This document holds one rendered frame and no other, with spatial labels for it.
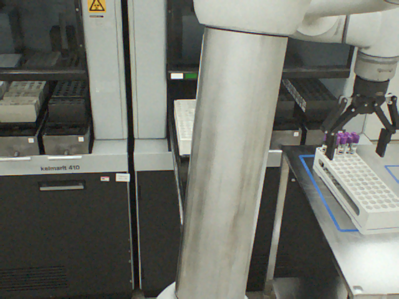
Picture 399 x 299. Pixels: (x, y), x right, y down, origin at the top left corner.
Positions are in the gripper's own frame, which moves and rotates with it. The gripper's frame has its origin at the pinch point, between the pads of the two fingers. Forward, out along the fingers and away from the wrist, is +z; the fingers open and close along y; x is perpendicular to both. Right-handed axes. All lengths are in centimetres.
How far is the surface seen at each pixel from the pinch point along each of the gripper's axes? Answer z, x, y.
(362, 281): 10.9, -31.6, -11.8
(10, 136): 12, 42, -92
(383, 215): 5.6, -18.3, -1.1
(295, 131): 12.4, 36.3, -0.9
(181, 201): 12.3, 1.3, -44.0
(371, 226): 8.6, -18.3, -3.4
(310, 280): 65, 20, 6
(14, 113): 7, 49, -91
